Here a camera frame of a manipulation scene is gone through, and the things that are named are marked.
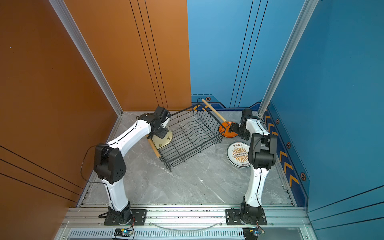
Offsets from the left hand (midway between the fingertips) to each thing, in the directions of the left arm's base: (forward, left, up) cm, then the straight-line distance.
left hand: (160, 129), depth 92 cm
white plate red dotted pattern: (-11, -49, -11) cm, 51 cm away
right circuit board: (-51, -50, -14) cm, 73 cm away
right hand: (+5, -49, -9) cm, 50 cm away
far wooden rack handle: (-16, 0, +6) cm, 17 cm away
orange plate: (0, -40, +1) cm, 40 cm away
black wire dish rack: (+8, -20, -10) cm, 24 cm away
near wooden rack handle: (+10, -36, +5) cm, 37 cm away
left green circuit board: (-51, +12, -15) cm, 55 cm away
